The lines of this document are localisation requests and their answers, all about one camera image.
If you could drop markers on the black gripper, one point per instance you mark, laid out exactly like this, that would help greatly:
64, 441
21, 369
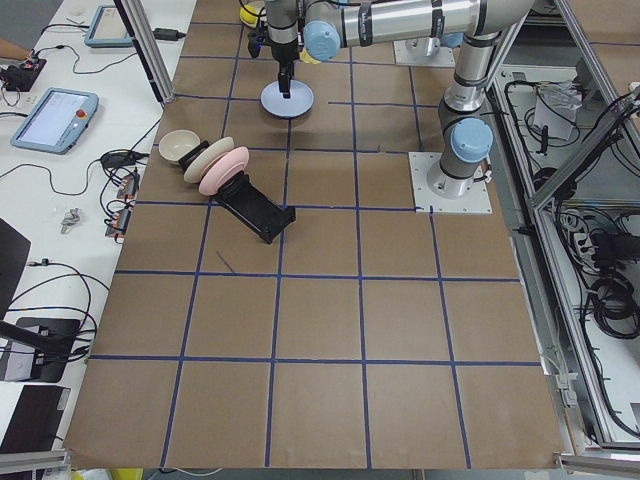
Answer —
283, 48

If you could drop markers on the light blue plate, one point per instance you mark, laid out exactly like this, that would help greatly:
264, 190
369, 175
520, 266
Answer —
299, 102

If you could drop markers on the yellow croissant bread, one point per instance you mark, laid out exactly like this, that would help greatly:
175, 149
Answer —
307, 58

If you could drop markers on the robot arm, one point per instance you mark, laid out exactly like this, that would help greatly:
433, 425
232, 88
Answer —
322, 28

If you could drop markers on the cream plate in rack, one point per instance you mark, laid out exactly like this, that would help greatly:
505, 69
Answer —
203, 161

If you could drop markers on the pink plate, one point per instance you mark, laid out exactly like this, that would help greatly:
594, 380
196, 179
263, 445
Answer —
225, 168

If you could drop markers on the yellow lemon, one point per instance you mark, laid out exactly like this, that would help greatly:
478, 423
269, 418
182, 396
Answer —
252, 13

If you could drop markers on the black power adapter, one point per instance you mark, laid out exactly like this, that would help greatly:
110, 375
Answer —
166, 34

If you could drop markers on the black dish rack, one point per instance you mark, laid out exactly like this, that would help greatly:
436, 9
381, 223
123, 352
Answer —
253, 208

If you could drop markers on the cream bowl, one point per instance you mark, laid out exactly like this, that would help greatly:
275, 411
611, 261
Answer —
175, 144

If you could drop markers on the far blue teach pendant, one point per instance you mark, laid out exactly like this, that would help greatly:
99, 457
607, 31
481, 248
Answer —
107, 29

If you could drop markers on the blue teach pendant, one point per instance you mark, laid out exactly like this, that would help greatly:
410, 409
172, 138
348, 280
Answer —
57, 121
107, 29

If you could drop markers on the near blue teach pendant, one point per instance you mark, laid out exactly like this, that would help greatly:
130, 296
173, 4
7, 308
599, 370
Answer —
57, 121

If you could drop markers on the metal clamp piece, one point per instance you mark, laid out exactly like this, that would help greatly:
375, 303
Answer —
71, 218

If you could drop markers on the black monitor stand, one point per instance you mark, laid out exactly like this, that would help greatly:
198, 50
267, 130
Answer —
37, 349

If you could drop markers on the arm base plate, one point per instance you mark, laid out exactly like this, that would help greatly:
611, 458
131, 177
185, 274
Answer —
428, 52
435, 192

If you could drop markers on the aluminium frame post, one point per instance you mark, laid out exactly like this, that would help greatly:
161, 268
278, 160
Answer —
136, 23

